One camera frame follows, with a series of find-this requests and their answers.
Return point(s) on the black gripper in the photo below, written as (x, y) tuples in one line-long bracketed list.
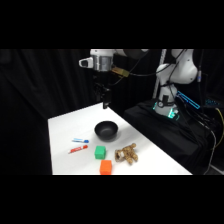
[(100, 87)]

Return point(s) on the tan plush tiger toy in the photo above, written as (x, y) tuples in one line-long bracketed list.
[(126, 154)]

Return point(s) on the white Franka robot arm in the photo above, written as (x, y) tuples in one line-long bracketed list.
[(181, 71)]

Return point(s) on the black bowl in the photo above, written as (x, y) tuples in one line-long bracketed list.
[(106, 130)]

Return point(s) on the blue capped white marker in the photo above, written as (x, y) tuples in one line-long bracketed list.
[(81, 140)]

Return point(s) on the green block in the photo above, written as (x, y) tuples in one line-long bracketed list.
[(100, 152)]

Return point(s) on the red capped white marker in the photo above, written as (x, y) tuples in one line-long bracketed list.
[(78, 149)]

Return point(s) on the orange block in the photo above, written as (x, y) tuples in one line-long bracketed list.
[(106, 167)]

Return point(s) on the black draped robot stand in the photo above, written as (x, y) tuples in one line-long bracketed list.
[(166, 136)]

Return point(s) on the black curtain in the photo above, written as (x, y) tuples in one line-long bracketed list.
[(30, 106)]

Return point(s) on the tan wrist camera mount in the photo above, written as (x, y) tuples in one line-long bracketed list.
[(120, 71)]

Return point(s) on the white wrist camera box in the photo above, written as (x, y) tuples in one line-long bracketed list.
[(86, 62)]

